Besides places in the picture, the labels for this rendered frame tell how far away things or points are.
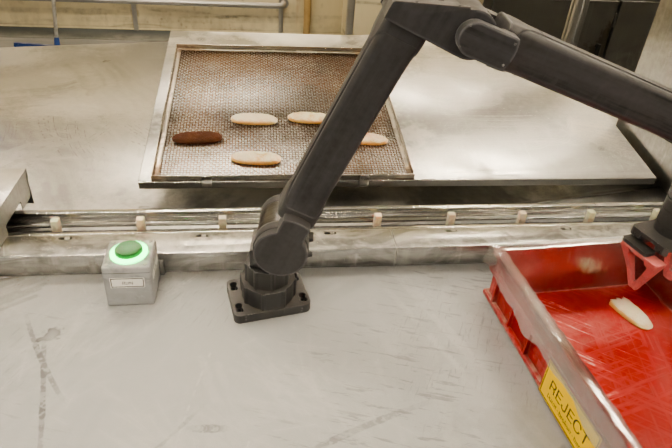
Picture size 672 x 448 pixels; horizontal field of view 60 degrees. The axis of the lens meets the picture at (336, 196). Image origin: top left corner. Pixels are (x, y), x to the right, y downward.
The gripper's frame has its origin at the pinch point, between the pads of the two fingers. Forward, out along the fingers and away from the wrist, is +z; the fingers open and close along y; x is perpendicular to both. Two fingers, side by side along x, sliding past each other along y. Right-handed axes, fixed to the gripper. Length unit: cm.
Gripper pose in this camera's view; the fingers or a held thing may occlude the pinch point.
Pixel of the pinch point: (651, 278)
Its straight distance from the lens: 102.7
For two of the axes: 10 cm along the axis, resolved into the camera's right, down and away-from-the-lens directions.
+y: 9.2, -1.4, 3.5
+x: -3.7, -5.2, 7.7
